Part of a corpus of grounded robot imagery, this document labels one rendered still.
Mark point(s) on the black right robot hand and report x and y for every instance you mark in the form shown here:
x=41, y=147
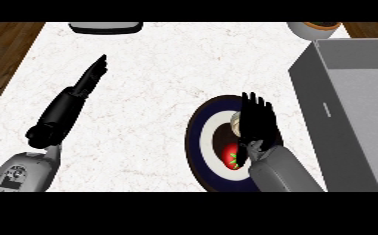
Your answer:
x=259, y=122

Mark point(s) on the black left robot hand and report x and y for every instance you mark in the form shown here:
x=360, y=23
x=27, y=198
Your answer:
x=64, y=112

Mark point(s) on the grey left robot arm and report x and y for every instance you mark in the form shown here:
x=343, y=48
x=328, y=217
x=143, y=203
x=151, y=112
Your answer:
x=27, y=172

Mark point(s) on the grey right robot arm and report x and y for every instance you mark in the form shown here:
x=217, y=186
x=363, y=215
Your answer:
x=282, y=172

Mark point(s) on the dark blue and white plate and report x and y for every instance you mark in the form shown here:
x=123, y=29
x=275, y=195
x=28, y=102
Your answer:
x=207, y=139

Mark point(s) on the grey open box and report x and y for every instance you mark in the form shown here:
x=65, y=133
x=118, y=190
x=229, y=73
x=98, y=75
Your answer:
x=344, y=112

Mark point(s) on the grey appliance with dark rim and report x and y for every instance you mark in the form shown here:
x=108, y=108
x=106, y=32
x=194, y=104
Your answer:
x=105, y=27

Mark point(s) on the white pot with orange rim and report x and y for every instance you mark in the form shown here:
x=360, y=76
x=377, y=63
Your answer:
x=310, y=30

